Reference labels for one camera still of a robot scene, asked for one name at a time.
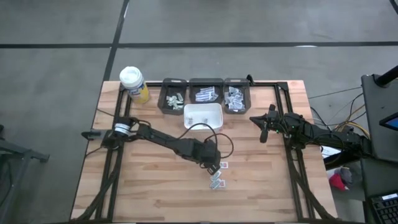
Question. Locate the dark grey lower cart shelf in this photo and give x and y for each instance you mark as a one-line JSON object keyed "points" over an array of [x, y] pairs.
{"points": [[379, 177]]}

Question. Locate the grey cloth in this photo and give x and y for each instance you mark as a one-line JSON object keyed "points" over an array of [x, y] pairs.
{"points": [[346, 175]]}

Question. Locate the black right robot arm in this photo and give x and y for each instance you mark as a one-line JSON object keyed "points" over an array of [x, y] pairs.
{"points": [[326, 135]]}

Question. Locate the black cart pole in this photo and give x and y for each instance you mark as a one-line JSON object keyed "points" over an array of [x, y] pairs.
{"points": [[387, 77]]}

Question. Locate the white paper sheet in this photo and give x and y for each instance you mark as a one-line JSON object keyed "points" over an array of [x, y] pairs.
{"points": [[328, 152]]}

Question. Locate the dark grey side cart top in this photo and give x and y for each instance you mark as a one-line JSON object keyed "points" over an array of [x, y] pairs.
{"points": [[376, 124]]}

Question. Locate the tablet with blue screen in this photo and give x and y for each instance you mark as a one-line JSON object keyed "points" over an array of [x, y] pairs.
{"points": [[390, 122]]}

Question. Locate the narrow grey plastic bin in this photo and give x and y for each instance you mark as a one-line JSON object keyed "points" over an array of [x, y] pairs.
{"points": [[163, 107]]}

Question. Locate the red label large white packet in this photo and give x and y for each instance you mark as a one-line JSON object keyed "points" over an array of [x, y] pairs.
{"points": [[222, 184]]}

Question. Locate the yellow Lysol wipes canister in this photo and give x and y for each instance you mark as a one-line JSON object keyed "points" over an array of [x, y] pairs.
{"points": [[133, 84]]}

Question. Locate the black keyboard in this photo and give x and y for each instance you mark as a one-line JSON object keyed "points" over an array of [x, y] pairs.
{"points": [[385, 211]]}

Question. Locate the white plastic bin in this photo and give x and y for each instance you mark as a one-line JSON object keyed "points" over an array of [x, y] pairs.
{"points": [[203, 112]]}

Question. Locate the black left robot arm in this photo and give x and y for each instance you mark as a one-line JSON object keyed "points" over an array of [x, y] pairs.
{"points": [[161, 137]]}

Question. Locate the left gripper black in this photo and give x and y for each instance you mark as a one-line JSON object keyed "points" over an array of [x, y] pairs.
{"points": [[209, 152]]}

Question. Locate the grey metal stand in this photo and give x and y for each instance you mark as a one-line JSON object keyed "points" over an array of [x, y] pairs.
{"points": [[18, 155]]}

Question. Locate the blue print bandage packet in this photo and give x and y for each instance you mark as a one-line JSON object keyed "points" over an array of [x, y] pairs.
{"points": [[214, 97]]}

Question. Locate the red cloth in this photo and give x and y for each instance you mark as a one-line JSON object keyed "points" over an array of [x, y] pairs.
{"points": [[337, 183]]}

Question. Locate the wide grey plastic bin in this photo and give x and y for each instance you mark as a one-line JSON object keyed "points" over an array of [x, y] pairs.
{"points": [[206, 82]]}

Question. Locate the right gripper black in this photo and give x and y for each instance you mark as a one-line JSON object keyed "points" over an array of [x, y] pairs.
{"points": [[280, 126]]}

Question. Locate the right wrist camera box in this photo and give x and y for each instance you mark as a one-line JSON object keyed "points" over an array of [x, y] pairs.
{"points": [[275, 116]]}

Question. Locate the white printed first-aid packet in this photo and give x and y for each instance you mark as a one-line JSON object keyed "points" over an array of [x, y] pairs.
{"points": [[236, 105], [199, 95], [215, 176], [215, 184], [239, 91], [210, 90], [231, 90]]}

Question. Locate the blue stripe bandage packet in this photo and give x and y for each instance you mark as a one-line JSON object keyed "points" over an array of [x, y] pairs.
{"points": [[205, 97]]}

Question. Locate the black cart leg bar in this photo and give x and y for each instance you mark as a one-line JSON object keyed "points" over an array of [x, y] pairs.
{"points": [[345, 160]]}

